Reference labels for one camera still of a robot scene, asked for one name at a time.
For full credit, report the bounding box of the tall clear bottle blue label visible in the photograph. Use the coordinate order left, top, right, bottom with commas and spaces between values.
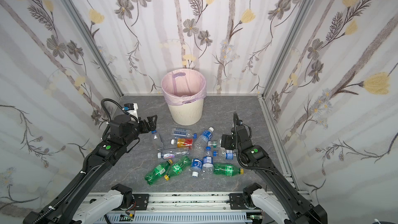
192, 127, 214, 158

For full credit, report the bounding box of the green bottle yellow cap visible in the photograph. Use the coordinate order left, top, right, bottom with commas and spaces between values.
213, 163, 244, 177

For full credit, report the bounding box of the small clear bottle blue label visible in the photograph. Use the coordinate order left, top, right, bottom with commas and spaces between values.
213, 149, 236, 160

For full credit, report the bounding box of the cream plastic waste bin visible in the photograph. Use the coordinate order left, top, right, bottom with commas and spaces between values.
161, 68, 207, 127

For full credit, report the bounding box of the clear bottle white cap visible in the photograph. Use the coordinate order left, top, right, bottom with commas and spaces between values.
190, 155, 203, 178

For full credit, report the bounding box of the orange red drink bottle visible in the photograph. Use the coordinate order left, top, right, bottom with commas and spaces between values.
171, 138, 193, 149

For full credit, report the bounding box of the pink bin liner bag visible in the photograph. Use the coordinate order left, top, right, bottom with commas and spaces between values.
161, 68, 207, 106

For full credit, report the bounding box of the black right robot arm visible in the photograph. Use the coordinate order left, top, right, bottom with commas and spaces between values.
221, 112, 328, 224

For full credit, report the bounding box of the aluminium mounting rail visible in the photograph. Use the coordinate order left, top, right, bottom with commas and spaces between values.
80, 191, 312, 215

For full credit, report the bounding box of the clear bottle green cap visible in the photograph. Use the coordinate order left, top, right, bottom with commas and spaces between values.
208, 139, 221, 149

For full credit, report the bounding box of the clear bottle purple label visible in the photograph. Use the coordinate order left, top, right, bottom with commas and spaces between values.
157, 148, 190, 159

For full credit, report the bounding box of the clear bottle blue cap flat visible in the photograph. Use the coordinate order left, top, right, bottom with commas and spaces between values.
171, 128, 197, 139

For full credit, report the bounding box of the clear bottle blue cap upright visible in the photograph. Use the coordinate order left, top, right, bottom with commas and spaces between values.
203, 146, 214, 176

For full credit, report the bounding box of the white cable duct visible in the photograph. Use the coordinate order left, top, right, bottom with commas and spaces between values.
107, 213, 253, 224

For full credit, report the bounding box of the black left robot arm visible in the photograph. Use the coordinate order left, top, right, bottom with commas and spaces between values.
23, 98, 158, 224

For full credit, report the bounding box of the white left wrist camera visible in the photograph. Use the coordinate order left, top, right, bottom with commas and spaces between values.
123, 103, 139, 122

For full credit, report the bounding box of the clear bottle blue cap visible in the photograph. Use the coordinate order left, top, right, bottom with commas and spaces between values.
171, 128, 197, 139
203, 146, 214, 176
151, 130, 164, 150

